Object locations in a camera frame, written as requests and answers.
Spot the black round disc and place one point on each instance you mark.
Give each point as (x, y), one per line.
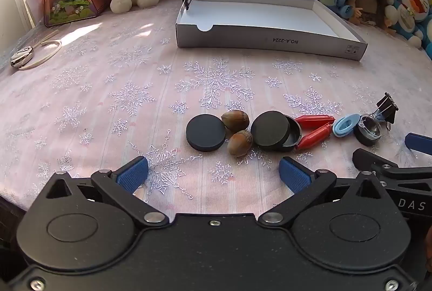
(205, 133)
(270, 129)

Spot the blue robot cat plush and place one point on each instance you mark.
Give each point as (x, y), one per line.
(410, 7)

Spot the large black binder clip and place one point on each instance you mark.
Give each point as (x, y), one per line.
(387, 107)

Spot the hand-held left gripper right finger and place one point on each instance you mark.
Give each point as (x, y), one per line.
(294, 174)

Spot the red bullet-shaped toy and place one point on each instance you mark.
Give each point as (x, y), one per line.
(314, 121)
(314, 137)

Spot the white cardboard box tray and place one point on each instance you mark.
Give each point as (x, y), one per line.
(263, 18)

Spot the blue hair clip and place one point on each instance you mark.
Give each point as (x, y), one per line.
(344, 125)

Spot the brown hazelnut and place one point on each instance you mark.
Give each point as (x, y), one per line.
(240, 142)
(235, 120)

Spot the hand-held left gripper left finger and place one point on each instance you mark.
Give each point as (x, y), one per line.
(133, 173)

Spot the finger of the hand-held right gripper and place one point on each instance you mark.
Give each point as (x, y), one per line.
(420, 142)
(405, 176)

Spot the clear plastic dome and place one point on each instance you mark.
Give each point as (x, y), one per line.
(370, 127)

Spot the black round tin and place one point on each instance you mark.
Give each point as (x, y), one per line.
(294, 136)

